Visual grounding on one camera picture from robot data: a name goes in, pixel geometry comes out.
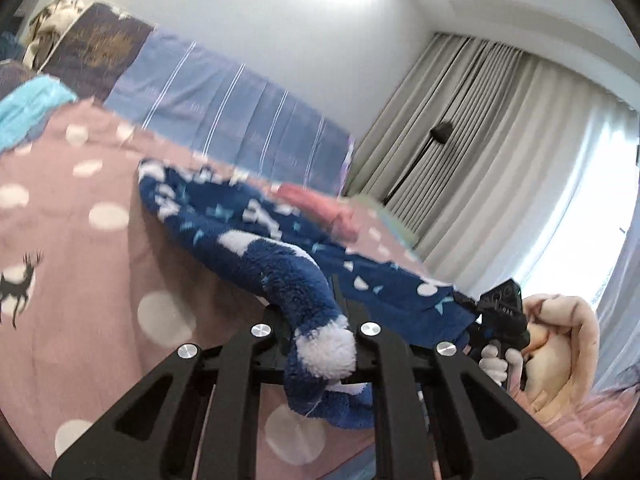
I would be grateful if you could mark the person's right hand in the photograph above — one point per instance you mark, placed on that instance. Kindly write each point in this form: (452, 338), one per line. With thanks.
(495, 366)

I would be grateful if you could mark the grey curtain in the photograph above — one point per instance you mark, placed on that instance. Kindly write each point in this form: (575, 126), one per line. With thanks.
(500, 150)

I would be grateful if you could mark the cream crumpled cloth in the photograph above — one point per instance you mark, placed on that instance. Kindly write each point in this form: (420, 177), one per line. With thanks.
(50, 22)

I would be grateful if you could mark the purple cloth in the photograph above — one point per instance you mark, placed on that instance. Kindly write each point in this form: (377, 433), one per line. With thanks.
(347, 165)

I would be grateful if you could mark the dark blue fuzzy blanket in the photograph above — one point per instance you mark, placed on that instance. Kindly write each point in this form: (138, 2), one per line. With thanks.
(10, 47)

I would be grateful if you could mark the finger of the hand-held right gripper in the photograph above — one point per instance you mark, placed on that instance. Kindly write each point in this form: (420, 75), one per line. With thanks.
(467, 304)

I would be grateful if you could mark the pink dotted bed sheet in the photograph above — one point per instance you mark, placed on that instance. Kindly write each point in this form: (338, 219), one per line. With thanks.
(85, 270)

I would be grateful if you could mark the turquoise blanket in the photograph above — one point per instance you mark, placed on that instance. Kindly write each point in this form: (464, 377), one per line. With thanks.
(27, 105)

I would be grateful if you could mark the dark brown pillow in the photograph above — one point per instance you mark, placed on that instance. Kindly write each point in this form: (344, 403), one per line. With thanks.
(95, 45)

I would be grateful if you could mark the black floor lamp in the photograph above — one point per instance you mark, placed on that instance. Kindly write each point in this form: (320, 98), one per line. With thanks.
(440, 132)

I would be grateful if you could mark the salmon folded garment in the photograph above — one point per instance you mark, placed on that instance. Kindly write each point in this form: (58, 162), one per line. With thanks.
(320, 207)

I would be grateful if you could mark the cream fleece blanket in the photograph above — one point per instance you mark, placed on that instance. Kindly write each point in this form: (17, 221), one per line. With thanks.
(565, 345)

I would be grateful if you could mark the blue fleece garment white dots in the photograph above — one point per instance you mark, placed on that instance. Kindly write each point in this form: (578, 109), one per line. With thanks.
(280, 260)

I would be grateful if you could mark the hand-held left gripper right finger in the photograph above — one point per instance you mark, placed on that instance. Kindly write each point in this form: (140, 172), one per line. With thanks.
(385, 360)

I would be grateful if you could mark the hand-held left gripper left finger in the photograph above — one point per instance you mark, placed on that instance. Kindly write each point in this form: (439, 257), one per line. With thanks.
(239, 360)

